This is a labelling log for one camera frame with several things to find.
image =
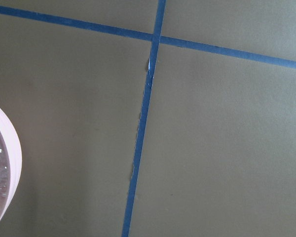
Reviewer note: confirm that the blue tape line lengthwise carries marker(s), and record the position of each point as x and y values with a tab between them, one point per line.
143	118

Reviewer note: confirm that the blue tape line crosswise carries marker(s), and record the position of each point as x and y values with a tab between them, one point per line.
145	36

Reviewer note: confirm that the pink bowl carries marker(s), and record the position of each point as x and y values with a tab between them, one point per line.
14	153

